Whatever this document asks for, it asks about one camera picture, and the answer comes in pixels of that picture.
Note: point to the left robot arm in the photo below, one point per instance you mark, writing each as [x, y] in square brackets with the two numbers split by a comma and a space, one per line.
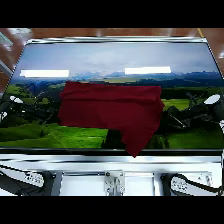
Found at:
[23, 111]

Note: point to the red T-shirt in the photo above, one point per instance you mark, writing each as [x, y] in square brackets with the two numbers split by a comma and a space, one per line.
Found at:
[110, 111]

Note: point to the silver frame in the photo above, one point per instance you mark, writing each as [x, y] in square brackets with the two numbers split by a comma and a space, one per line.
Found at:
[113, 163]

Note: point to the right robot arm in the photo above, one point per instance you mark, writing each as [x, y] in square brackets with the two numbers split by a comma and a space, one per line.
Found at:
[195, 113]

